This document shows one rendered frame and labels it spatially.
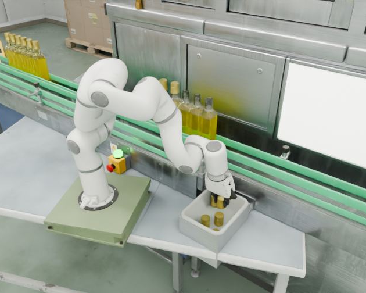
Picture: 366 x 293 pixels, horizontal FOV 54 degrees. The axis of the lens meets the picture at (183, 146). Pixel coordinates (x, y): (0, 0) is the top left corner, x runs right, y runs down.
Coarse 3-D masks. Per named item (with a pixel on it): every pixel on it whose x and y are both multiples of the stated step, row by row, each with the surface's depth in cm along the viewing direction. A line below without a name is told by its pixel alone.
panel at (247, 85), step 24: (192, 48) 150; (216, 48) 142; (240, 48) 136; (192, 72) 155; (216, 72) 148; (240, 72) 141; (264, 72) 134; (336, 72) 118; (360, 72) 114; (192, 96) 161; (216, 96) 153; (240, 96) 146; (264, 96) 139; (240, 120) 152; (264, 120) 144; (288, 144) 141; (360, 168) 127
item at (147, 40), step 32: (128, 0) 163; (160, 0) 152; (192, 0) 145; (224, 0) 134; (256, 0) 129; (288, 0) 122; (320, 0) 115; (352, 0) 110; (128, 32) 173; (160, 32) 161; (192, 32) 147; (224, 32) 138; (256, 32) 130; (288, 32) 125; (320, 32) 118; (352, 32) 112; (128, 64) 183; (160, 64) 170; (352, 64) 114; (224, 128) 163; (320, 160) 140
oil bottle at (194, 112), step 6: (192, 108) 144; (198, 108) 144; (204, 108) 147; (192, 114) 145; (198, 114) 144; (192, 120) 147; (198, 120) 145; (192, 126) 148; (198, 126) 146; (192, 132) 150; (198, 132) 148
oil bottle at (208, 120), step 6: (204, 114) 141; (210, 114) 140; (216, 114) 143; (204, 120) 142; (210, 120) 141; (216, 120) 145; (204, 126) 144; (210, 126) 142; (216, 126) 146; (204, 132) 145; (210, 132) 144; (210, 138) 146
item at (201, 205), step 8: (208, 192) 140; (200, 200) 136; (208, 200) 141; (232, 200) 138; (240, 200) 136; (192, 208) 133; (200, 208) 138; (208, 208) 141; (216, 208) 141; (232, 208) 140; (240, 208) 137; (184, 216) 127; (192, 216) 134; (200, 216) 137; (224, 216) 137; (232, 216) 137; (200, 224) 124; (224, 224) 133; (208, 232) 122; (216, 232) 121
